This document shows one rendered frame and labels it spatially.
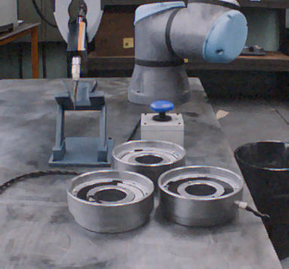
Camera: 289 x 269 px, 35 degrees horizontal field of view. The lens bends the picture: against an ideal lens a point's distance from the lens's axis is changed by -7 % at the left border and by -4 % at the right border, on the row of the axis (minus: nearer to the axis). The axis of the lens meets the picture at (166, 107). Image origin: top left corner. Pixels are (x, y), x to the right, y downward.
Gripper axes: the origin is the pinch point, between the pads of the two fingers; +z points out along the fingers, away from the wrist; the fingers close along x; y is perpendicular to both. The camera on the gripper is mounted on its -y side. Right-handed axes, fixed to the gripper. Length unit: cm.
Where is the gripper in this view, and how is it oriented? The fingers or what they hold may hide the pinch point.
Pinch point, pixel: (77, 35)
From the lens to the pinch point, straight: 74.6
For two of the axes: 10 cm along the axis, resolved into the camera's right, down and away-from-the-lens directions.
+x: -10.0, 0.1, -0.5
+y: -0.5, -2.5, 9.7
